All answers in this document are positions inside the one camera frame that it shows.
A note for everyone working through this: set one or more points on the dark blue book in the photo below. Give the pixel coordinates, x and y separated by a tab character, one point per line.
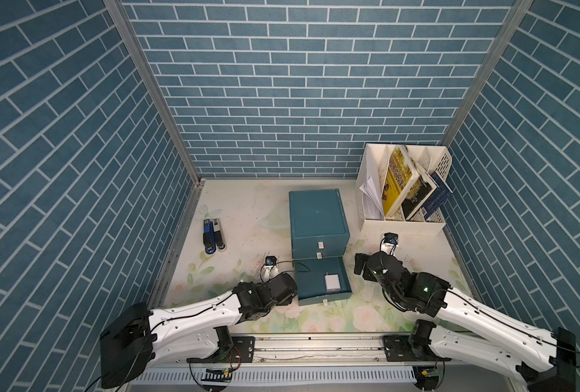
441	194

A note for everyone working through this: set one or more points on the teal drawer cabinet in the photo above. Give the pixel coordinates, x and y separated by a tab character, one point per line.
319	238

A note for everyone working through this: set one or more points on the black stapler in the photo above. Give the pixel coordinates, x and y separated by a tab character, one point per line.
219	239

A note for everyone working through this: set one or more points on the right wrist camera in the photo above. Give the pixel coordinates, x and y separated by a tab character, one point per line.
391	239

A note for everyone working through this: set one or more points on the blue stapler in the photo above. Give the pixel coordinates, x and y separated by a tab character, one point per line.
208	237

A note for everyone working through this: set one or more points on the white vent grille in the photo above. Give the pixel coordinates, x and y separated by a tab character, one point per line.
282	376

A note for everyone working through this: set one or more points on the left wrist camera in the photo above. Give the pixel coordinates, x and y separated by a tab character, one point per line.
270	261

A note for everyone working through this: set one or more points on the black Moon and Sixpence book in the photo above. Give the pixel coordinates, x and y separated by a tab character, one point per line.
420	191

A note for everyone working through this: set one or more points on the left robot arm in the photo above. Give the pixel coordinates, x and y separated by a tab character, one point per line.
140	338

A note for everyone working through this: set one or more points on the white plastic file organizer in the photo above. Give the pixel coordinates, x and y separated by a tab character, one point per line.
373	164

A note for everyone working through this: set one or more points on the yellow book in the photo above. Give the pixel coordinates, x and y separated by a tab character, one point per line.
399	177

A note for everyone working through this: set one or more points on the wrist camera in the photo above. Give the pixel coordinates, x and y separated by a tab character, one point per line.
391	239
270	261

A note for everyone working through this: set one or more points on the metal base rail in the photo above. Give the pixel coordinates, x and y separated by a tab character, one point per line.
314	349

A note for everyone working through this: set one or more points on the floral table mat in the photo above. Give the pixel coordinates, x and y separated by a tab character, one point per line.
358	307

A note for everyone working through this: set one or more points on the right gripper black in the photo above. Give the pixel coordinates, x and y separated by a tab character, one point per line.
358	262

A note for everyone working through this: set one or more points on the white paper stack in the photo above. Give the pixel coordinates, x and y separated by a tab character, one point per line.
371	200

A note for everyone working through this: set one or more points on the white square plug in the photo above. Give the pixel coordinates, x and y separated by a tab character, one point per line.
332	283

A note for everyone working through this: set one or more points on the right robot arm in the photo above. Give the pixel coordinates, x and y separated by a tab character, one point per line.
453	325

